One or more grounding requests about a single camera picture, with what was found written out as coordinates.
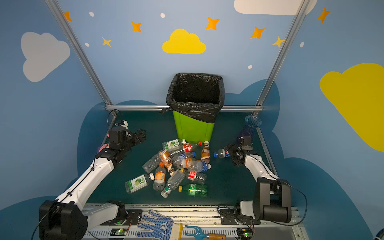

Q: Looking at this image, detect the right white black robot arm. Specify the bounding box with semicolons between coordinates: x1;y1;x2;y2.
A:
224;137;292;223

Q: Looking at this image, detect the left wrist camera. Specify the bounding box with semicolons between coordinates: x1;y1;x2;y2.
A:
115;120;129;130

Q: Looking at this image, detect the red cola bottle lying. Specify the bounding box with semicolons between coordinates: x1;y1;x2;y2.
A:
169;141;203;157

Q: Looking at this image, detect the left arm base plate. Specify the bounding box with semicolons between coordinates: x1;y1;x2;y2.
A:
102;209;143;227

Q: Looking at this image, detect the blue Pepsi label bottle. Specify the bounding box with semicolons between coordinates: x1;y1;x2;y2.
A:
213;149;231;159

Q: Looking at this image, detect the large lime label bottle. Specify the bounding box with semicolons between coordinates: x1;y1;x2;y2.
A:
125;173;155;194

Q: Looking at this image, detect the green plastic trash bin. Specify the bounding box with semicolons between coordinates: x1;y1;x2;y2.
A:
173;111;215;142

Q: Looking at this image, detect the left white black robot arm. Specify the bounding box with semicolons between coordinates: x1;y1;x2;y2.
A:
35;126;147;240

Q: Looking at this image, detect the purple glass vase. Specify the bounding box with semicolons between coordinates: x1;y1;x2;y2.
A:
237;115;262;144

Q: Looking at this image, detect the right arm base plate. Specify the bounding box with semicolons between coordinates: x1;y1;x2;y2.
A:
218;207;254;226

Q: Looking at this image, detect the pink plastic watering can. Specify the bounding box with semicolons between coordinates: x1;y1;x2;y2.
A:
98;144;109;153

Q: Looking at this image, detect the orange label bottle front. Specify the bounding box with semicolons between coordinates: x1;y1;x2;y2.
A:
153;163;167;191

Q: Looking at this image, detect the lime label bottle near bin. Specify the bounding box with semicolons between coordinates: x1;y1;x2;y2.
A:
162;139;187;151

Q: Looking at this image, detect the green Sprite bottle yellow cap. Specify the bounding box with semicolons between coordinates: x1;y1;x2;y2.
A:
178;184;208;197

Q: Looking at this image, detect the left green circuit board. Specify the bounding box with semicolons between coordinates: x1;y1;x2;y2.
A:
110;229;129;237

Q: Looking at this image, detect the clear bottle blue cap centre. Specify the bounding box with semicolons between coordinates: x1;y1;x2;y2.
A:
187;161;211;173

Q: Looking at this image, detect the clear bottle green label front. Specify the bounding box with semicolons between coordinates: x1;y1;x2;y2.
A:
161;170;185;199

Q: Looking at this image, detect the brown Nescafe bottle lying centre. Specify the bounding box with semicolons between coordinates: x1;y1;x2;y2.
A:
159;149;175;176

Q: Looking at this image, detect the teal garden fork wooden handle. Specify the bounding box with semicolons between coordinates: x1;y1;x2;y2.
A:
185;225;227;240

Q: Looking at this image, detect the clear ribbed water bottle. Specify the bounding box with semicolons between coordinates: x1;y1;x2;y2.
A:
142;154;162;174

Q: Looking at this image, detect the brown Nescafe bottle white cap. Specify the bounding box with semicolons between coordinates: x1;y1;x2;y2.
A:
200;141;211;164

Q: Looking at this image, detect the blue dotted work glove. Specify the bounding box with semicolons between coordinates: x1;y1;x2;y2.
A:
137;209;183;240

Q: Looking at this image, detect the orange red label bottle centre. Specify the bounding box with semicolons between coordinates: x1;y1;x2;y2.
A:
173;157;196;169

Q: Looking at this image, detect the green circuit board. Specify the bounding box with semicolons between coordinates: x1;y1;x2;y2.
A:
110;229;129;237
236;228;254;240

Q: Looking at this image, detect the red label bottle lying front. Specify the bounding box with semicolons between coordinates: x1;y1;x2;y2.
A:
182;169;207;185

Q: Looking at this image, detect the right green circuit board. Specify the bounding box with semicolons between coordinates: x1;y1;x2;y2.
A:
236;228;254;240

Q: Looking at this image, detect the black bin liner bag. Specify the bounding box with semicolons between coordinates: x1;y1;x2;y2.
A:
160;73;225;124

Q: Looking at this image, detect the aluminium back frame rail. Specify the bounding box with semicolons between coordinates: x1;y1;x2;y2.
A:
106;105;263;112

